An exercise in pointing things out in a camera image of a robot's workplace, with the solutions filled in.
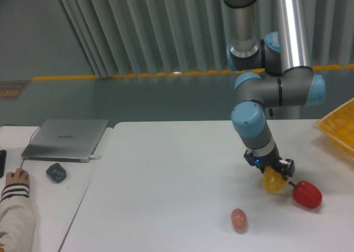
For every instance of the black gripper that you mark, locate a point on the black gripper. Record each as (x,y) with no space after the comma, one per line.
(285,167)

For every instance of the yellow bell pepper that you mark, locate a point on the yellow bell pepper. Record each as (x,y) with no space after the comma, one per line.
(272,180)

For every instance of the white striped sleeve forearm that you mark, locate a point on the white striped sleeve forearm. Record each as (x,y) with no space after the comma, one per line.
(17,218)

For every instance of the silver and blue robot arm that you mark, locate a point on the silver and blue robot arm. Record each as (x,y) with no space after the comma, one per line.
(276,71)

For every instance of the red bell pepper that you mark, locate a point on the red bell pepper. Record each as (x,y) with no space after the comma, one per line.
(306,194)

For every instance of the yellow plastic basket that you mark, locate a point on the yellow plastic basket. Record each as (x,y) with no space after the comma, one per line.
(338,126)

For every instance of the person's hand on mouse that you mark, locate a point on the person's hand on mouse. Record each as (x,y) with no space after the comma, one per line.
(19,176)

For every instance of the brown egg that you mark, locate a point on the brown egg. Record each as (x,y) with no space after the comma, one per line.
(239,219)

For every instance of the white laptop plug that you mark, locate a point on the white laptop plug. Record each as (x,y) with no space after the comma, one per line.
(93,157)

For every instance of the white pleated curtain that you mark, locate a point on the white pleated curtain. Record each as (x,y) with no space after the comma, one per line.
(156,37)

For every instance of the dark grey small device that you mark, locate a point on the dark grey small device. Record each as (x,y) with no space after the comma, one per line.
(56,173)

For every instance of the silver laptop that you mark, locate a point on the silver laptop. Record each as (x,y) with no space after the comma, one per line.
(65,140)

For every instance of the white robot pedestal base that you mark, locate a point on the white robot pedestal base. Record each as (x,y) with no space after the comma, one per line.
(283,113)

